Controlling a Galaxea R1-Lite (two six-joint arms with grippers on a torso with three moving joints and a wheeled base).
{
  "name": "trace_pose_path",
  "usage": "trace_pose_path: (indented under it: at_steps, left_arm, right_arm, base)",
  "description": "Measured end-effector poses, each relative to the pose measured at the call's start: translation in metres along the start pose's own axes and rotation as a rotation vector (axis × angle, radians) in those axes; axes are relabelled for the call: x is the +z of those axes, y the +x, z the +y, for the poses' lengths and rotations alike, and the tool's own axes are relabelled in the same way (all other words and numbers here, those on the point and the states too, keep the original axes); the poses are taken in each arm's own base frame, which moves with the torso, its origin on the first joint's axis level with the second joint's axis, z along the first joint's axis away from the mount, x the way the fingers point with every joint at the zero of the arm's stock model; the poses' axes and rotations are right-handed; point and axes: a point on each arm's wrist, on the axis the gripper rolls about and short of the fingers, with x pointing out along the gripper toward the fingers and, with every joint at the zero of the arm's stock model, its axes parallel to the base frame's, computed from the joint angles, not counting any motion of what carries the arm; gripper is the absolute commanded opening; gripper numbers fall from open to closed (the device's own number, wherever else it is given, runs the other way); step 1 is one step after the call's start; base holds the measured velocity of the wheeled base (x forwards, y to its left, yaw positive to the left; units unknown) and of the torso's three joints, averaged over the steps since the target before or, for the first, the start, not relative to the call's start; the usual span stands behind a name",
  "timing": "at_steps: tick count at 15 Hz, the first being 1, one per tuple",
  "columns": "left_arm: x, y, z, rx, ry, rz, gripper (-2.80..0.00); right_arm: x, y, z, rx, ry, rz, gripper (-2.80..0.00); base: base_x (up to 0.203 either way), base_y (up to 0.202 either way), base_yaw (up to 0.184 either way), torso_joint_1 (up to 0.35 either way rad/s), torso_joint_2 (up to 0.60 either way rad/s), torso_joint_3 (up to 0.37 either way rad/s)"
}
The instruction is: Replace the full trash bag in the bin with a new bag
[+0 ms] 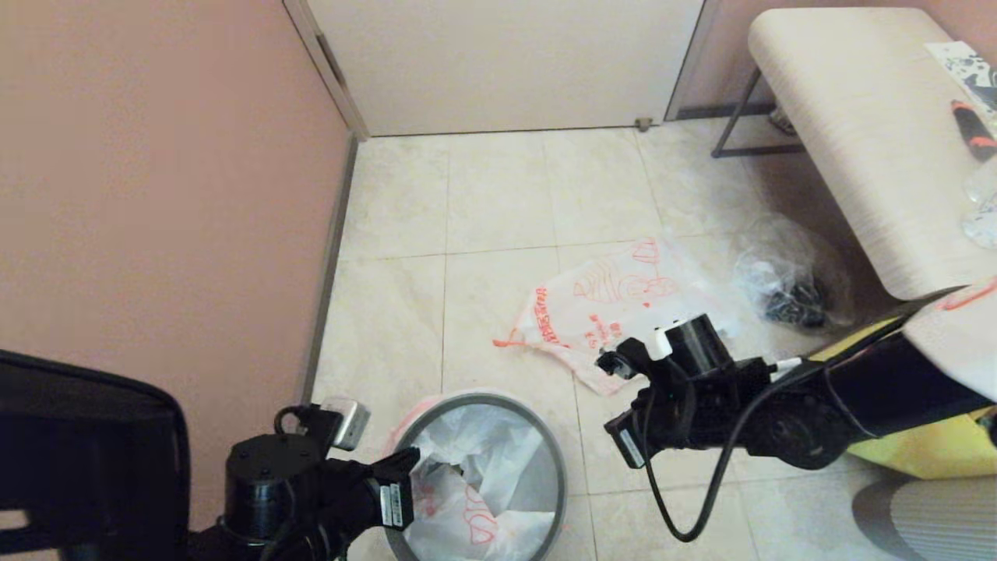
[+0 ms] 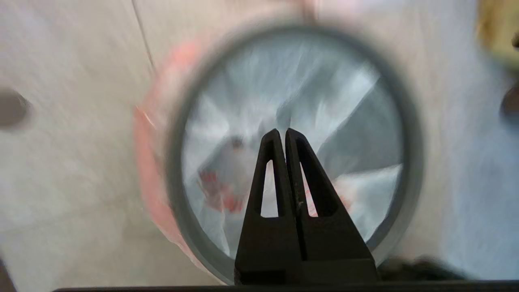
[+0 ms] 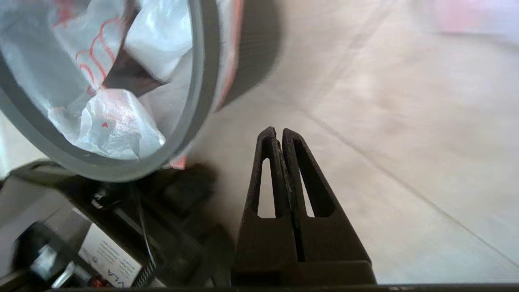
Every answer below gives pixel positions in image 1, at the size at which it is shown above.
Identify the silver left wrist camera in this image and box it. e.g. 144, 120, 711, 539
321, 397, 372, 452

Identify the white door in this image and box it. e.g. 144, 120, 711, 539
308, 0, 708, 136

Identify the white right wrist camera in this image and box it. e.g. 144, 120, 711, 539
596, 323, 677, 380

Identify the grey baseboard strip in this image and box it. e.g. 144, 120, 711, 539
296, 134, 361, 406

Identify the grey ribbed bin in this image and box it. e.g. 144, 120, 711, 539
851, 477, 997, 561

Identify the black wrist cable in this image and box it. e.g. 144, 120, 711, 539
273, 404, 314, 439
643, 316, 912, 543

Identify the clear crumpled plastic bottle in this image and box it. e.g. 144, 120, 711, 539
960, 160, 997, 250

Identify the yellow fabric tote bag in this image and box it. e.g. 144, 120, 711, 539
810, 316, 997, 480

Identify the white red-print plastic bag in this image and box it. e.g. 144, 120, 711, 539
389, 393, 558, 561

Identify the printed white paper sheet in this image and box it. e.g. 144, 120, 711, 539
924, 42, 997, 94

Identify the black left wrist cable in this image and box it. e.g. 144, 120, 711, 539
273, 404, 314, 439

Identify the black orange tool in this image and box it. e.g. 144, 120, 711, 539
949, 100, 997, 163

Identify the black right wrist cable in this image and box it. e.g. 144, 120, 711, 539
643, 316, 912, 543

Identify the white wood-grain table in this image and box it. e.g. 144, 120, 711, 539
711, 8, 997, 302

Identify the white bag with orange print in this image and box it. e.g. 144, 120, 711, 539
492, 238, 741, 397

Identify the clear bag with black items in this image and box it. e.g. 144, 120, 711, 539
734, 212, 855, 330

